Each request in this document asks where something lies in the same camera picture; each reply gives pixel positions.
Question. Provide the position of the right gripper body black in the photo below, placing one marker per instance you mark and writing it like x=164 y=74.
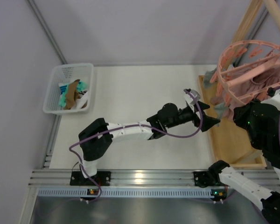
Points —
x=243 y=111

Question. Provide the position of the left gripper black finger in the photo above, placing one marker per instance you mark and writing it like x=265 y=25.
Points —
x=203 y=106
x=208 y=122

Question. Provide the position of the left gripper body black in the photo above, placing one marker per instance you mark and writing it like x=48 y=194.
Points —
x=198 y=114

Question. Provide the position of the pink round clip hanger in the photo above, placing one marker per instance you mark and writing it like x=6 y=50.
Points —
x=257 y=58

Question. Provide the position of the green blue patterned sock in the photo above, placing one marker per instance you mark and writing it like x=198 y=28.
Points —
x=63 y=88

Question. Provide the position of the grey sock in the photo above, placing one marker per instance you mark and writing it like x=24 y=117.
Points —
x=220 y=109
x=207 y=77

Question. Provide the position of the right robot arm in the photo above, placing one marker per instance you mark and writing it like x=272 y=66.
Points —
x=268 y=142

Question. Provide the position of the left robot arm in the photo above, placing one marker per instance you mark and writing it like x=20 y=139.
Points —
x=155 y=127

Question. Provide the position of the wooden rod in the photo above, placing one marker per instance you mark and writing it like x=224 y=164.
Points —
x=274 y=10

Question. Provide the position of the white plastic basket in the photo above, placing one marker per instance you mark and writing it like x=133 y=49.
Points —
x=67 y=74

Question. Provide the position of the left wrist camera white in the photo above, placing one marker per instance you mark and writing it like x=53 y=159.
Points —
x=191 y=97

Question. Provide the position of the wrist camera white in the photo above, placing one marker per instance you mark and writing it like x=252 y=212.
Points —
x=274 y=100
x=191 y=97

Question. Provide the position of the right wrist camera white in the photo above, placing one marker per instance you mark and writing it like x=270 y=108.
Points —
x=274 y=100

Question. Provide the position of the wooden tray frame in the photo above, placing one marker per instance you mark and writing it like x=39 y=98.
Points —
x=231 y=144

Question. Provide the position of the wooden upright post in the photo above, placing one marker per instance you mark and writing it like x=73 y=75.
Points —
x=245 y=26

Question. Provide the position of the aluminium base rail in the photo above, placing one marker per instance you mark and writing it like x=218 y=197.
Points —
x=132 y=178

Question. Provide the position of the white slotted cable duct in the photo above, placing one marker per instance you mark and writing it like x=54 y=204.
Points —
x=133 y=192

